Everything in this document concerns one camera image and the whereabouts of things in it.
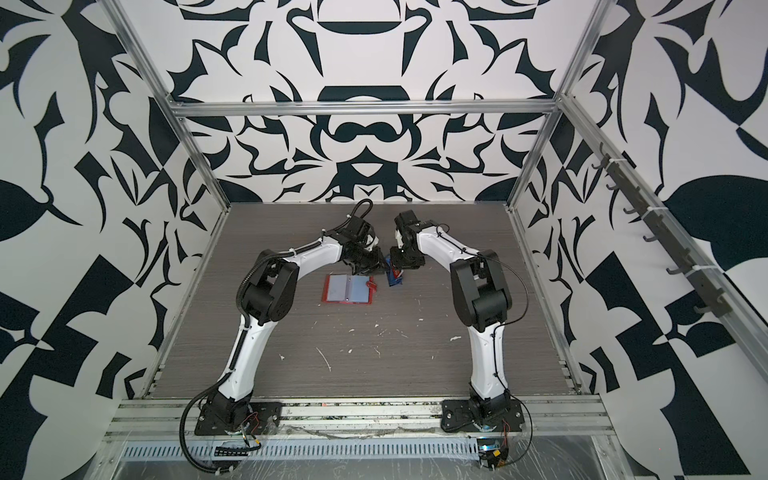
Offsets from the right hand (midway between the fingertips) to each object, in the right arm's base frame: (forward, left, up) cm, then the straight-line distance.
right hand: (401, 261), depth 98 cm
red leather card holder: (-8, +17, -4) cm, 19 cm away
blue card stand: (-3, +4, -3) cm, 6 cm away
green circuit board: (-49, -19, -6) cm, 53 cm away
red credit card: (-4, +2, -1) cm, 4 cm away
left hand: (0, +3, -1) cm, 4 cm away
